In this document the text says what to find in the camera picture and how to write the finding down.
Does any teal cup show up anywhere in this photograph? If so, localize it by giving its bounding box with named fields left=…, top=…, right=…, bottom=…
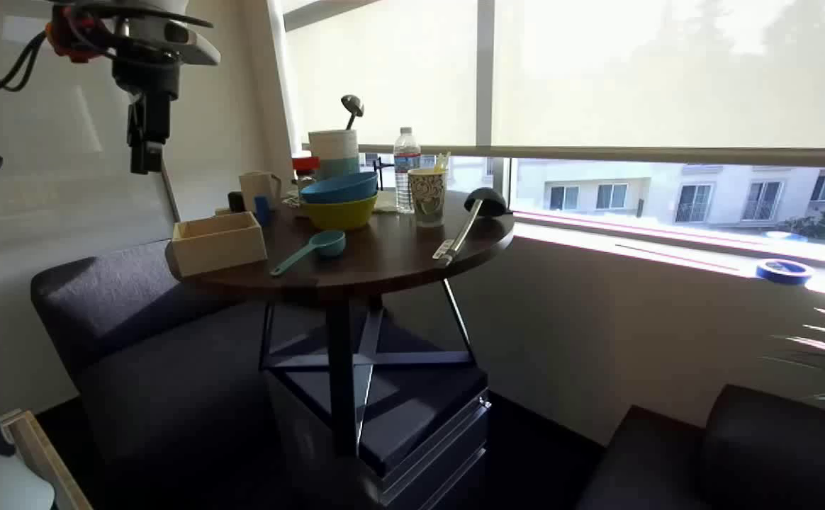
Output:
left=315, top=152, right=363, bottom=183

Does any dark grey sofa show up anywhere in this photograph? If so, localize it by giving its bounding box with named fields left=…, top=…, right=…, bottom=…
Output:
left=30, top=237, right=339, bottom=510

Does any white cup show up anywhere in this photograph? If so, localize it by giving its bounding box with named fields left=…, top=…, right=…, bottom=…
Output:
left=308, top=126, right=363, bottom=163

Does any white roller window shade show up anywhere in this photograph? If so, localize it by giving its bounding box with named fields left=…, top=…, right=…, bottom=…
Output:
left=490, top=0, right=825, bottom=157
left=279, top=0, right=483, bottom=156

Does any blue dish on sill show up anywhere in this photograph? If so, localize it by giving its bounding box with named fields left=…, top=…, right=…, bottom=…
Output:
left=756, top=255, right=815, bottom=289

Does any patterned paper cup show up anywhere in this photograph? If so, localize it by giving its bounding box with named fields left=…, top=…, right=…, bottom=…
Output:
left=407, top=163, right=451, bottom=228

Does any clear plastic water bottle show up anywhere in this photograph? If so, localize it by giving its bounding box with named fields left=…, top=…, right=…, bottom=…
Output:
left=393, top=123, right=425, bottom=216

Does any black utensil in cup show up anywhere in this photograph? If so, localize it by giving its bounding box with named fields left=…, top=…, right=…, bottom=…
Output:
left=339, top=89, right=370, bottom=133

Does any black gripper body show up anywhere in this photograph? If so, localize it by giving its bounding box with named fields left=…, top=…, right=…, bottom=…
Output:
left=112, top=36, right=184, bottom=123

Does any blue bowl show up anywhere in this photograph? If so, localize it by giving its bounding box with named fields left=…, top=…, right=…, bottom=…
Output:
left=298, top=169, right=381, bottom=206

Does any black ladle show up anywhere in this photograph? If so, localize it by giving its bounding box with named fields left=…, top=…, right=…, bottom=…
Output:
left=432, top=183, right=512, bottom=267

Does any light wooden frame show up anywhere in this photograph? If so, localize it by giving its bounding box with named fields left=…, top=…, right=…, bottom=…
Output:
left=0, top=405, right=95, bottom=510

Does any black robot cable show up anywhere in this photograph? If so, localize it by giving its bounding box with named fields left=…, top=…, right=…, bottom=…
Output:
left=0, top=0, right=51, bottom=98

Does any blue block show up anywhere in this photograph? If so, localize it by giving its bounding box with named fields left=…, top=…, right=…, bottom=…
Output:
left=254, top=191, right=279, bottom=228

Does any yellow bowl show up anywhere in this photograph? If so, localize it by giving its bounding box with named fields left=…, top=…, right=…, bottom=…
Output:
left=295, top=194, right=381, bottom=235

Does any black leather chair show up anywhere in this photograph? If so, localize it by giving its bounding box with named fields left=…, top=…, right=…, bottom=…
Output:
left=573, top=383, right=825, bottom=510

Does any teal plastic spoon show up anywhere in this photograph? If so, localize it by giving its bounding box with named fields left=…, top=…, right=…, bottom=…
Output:
left=268, top=228, right=350, bottom=279

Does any light wooden box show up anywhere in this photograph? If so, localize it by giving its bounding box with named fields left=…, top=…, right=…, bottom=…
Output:
left=166, top=208, right=269, bottom=279

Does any round dark wooden table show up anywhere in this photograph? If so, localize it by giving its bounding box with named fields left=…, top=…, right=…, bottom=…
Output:
left=166, top=190, right=519, bottom=461

